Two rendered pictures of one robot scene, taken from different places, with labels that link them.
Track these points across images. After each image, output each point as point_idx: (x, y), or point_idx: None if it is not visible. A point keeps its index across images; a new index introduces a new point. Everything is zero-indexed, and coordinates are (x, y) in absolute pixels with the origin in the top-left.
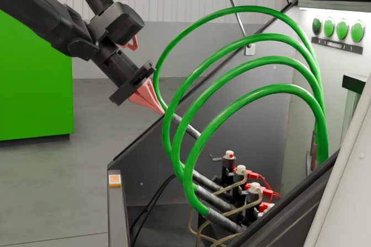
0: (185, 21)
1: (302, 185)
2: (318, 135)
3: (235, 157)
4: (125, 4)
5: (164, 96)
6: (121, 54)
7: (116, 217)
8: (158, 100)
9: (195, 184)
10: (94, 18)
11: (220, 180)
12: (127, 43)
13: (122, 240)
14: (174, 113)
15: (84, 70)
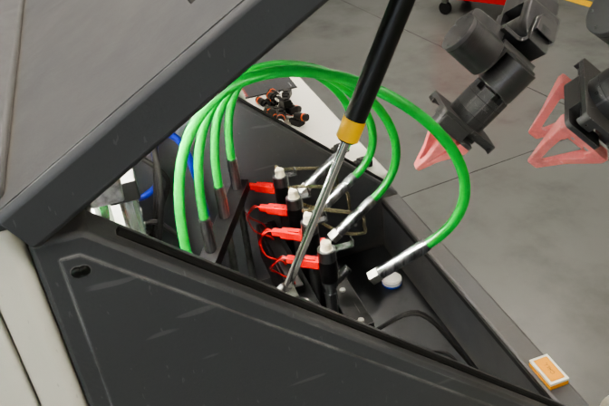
0: None
1: (261, 110)
2: (219, 160)
3: (317, 251)
4: (473, 17)
5: None
6: (472, 82)
7: (481, 297)
8: (426, 157)
9: (354, 171)
10: (509, 28)
11: (338, 270)
12: (528, 130)
13: (448, 266)
14: (428, 238)
15: None
